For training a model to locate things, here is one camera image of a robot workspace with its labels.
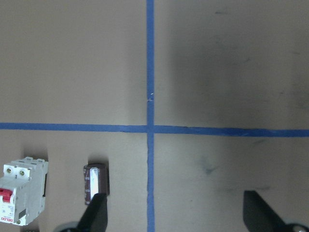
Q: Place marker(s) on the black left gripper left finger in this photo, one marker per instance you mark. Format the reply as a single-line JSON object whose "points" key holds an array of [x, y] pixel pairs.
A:
{"points": [[95, 217]]}

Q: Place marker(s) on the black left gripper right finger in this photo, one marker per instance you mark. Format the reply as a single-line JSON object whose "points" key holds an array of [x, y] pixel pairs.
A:
{"points": [[258, 216]]}

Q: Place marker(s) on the white circuit breaker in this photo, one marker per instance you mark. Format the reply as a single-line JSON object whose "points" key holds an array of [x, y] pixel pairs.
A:
{"points": [[22, 190]]}

